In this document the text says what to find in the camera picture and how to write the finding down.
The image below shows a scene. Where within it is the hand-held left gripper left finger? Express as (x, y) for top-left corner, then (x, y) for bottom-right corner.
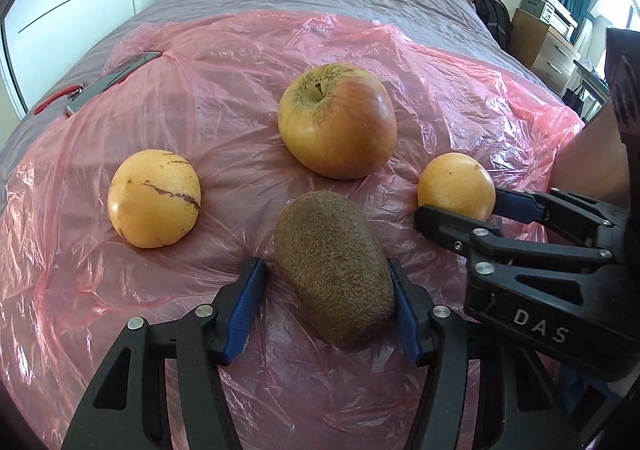
(62, 257), (266, 450)

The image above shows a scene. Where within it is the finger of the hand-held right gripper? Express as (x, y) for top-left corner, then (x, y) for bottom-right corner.
(414, 204), (615, 277)
(494, 187), (627, 252)

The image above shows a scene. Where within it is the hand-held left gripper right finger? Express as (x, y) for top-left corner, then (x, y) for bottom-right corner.
(387, 257), (576, 450)

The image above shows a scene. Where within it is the small round yellow fruit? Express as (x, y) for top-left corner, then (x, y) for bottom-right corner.
(417, 153), (497, 222)

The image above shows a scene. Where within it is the brown kiwi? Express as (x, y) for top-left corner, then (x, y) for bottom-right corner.
(273, 191), (396, 349)

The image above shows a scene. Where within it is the copper and black kettle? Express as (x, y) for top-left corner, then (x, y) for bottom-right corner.
(549, 27), (640, 231)

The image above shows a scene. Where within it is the pink plastic sheet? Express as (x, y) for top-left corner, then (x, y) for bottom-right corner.
(0, 12), (586, 450)

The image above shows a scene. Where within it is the yellow fruit with brown streaks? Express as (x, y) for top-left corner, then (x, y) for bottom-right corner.
(107, 150), (202, 249)

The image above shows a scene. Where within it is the red yellow apple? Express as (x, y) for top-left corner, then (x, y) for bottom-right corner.
(277, 63), (398, 180)

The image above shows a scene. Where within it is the wooden drawer cabinet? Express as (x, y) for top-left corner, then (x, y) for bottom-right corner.
(510, 9), (581, 93)

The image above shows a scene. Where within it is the white printer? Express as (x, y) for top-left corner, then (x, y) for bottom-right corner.
(518, 0), (578, 41)

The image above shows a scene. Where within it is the black backpack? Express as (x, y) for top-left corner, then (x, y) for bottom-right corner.
(472, 0), (513, 51)

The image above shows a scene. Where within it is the window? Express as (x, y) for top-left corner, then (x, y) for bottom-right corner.
(595, 0), (640, 33)

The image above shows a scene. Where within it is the smartphone in red case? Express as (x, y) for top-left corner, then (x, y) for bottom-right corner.
(66, 50), (162, 117)

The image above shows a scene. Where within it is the red phone strap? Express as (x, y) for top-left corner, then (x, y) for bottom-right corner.
(34, 85), (86, 116)

